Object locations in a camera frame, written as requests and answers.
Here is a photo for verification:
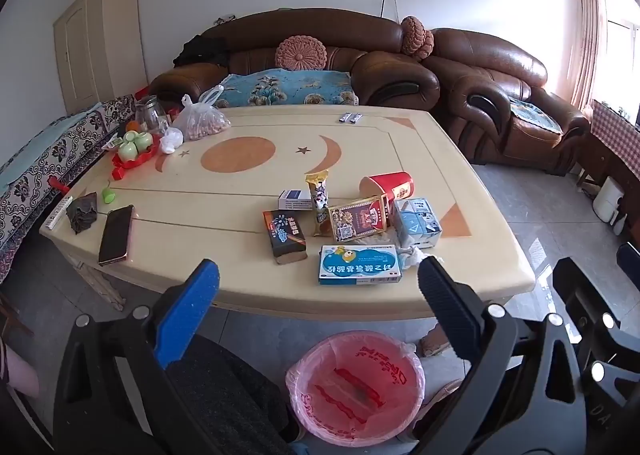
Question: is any black cigarette box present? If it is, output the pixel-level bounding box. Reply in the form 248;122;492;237
262;209;308;266

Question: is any white round appliance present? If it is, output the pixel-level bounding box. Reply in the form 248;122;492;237
592;176;626;223

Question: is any wooden cabinet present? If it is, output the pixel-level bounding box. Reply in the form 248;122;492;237
575;135;640;236

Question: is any small white plastic bag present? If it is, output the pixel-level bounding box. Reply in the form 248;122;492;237
159;126;185;154

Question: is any black clothing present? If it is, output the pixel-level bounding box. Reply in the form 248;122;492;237
172;34;231;68

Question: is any round pink cushion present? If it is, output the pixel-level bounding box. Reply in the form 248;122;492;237
275;35;328;71

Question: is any dark blue box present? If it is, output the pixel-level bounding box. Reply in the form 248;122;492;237
617;242;640;281

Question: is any pink-lined trash bin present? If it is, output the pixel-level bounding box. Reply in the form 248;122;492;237
285;330;426;442

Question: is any cream wardrobe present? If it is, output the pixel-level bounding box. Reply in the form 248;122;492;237
52;0;150;116

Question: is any white remote control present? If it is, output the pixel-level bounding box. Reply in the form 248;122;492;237
45;195;73;230

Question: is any red gold card box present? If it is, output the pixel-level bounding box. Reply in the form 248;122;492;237
327;195;390;243

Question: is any plastic bag of peanuts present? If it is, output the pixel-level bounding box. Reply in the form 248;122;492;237
172;84;232;142

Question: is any white blue cigarette box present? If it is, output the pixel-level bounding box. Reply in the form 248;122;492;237
277;188;315;212

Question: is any dark grey crumpled pouch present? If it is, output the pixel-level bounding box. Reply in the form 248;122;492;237
66;192;98;235

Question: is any red paper cup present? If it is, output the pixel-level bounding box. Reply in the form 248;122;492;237
359;171;415;203

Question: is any red plastic tray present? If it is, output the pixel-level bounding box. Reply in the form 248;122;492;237
111;132;163;181

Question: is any beige shoe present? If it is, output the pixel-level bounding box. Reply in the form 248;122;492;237
415;380;463;436

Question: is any yellow snack wrapper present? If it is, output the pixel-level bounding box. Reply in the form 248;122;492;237
305;170;333;238

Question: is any teal cloth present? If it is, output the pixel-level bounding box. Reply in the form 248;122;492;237
0;102;101;186

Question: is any blue floral blanket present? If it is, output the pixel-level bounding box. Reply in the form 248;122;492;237
199;69;360;108

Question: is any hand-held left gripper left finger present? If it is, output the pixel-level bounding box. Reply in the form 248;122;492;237
52;259;236;455

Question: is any patterned floral bed cover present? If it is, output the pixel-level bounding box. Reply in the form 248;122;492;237
0;94;138;281

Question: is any blue seat cover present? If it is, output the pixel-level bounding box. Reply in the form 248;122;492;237
507;96;563;141

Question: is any glass jar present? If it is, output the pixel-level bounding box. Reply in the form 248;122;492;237
134;95;168;133

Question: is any light blue carton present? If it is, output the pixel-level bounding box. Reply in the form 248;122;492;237
390;198;443;250

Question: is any brown leather sofa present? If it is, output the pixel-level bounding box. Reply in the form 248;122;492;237
149;8;441;111

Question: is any white tissue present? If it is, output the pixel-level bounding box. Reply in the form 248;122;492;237
397;245;443;271

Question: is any blue medicine box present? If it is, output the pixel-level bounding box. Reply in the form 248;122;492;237
318;244;403;286

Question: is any window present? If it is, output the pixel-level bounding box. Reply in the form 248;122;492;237
602;0;640;126

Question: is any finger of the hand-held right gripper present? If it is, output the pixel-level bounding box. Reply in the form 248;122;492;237
552;257;640;337
575;335;640;397

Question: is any black smartphone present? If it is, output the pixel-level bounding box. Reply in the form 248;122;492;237
97;204;136;267

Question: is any pink knitted cushion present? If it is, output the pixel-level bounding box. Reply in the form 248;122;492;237
400;15;427;56
412;28;435;61

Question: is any red checkered tablecloth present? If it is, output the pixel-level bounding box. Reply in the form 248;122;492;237
590;99;640;181

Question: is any pink curtain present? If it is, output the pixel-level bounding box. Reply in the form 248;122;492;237
570;0;608;111

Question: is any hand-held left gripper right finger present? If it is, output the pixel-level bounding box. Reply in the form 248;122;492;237
418;256;587;455

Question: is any brown leather armchair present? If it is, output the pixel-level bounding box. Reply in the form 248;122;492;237
430;28;591;176

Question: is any cream wooden table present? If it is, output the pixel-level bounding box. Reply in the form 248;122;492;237
39;105;537;358

